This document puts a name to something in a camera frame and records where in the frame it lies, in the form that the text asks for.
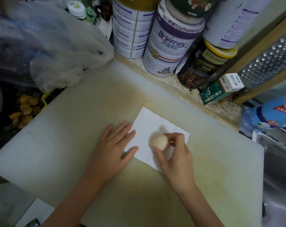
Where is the person's right hand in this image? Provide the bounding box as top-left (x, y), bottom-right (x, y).
top-left (152, 132), bottom-right (199, 194)

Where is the person's left hand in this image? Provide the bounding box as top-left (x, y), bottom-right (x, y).
top-left (85, 121), bottom-right (139, 185)

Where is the beige egg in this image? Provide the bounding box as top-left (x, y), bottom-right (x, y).
top-left (149, 134), bottom-right (169, 152)

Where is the white paper sheet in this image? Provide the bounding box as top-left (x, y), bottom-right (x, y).
top-left (123, 106), bottom-right (191, 173)

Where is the person's left forearm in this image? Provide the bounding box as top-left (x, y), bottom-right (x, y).
top-left (40, 171), bottom-right (106, 227)

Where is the white plastic cutting board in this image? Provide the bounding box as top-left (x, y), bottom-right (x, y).
top-left (0, 60), bottom-right (265, 227)

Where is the green white small carton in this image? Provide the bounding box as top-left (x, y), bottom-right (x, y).
top-left (199, 73), bottom-right (244, 106)

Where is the yellow green basket rim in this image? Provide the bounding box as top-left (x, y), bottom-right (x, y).
top-left (41, 90), bottom-right (55, 109)

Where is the white printed card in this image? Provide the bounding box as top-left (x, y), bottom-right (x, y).
top-left (14, 198), bottom-right (56, 227)

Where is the pile of yellow dried fruits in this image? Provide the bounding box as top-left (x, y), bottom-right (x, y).
top-left (9, 95), bottom-right (42, 129)

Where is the steel sink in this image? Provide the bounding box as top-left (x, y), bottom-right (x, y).
top-left (251, 129), bottom-right (286, 227)

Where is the white foil pouch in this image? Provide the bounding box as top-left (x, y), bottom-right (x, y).
top-left (175, 55), bottom-right (190, 75)

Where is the dark tin yellow lid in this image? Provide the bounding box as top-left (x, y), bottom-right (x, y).
top-left (177, 40), bottom-right (238, 90)

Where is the blue plastic bottle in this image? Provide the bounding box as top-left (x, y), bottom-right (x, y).
top-left (241, 93), bottom-right (286, 133)

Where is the white tin purple band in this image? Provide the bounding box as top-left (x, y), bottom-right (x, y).
top-left (142, 0), bottom-right (206, 78)

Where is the crumpled translucent plastic bag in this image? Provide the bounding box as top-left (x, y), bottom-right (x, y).
top-left (0, 0), bottom-right (115, 94)

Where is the white purple tin gold lid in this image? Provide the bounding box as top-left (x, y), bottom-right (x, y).
top-left (203, 0), bottom-right (260, 49)
top-left (112, 0), bottom-right (157, 59)

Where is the white tape roll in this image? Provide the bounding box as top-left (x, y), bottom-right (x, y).
top-left (95, 15), bottom-right (113, 40)

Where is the small white cap bottle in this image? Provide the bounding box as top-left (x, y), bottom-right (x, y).
top-left (67, 2), bottom-right (88, 20)

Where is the green label jar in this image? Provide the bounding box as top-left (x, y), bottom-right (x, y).
top-left (168, 0), bottom-right (219, 19)

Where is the metal grater wooden frame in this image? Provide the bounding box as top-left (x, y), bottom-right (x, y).
top-left (222, 11), bottom-right (286, 106)

